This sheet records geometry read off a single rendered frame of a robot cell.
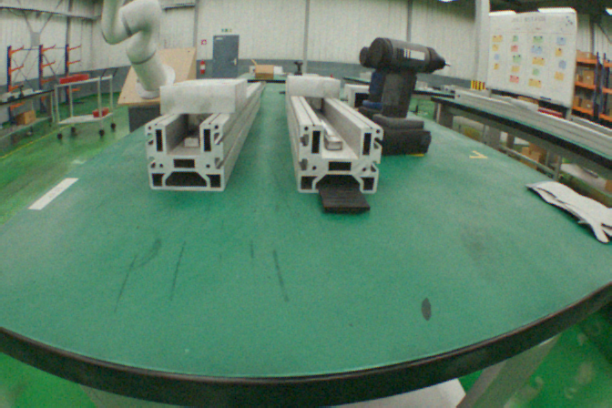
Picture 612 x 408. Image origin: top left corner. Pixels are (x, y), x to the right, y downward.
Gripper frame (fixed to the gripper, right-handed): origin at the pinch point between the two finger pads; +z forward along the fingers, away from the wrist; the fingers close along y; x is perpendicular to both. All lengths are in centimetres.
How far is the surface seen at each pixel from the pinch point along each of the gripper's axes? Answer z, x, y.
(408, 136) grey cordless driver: 24, -50, 28
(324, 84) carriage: 16, -34, 39
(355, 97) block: 20, -44, 75
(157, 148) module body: 23.4, -14.7, 3.6
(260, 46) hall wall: -117, 234, 1154
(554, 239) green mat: 30, -64, -3
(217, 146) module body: 23.1, -22.5, 4.7
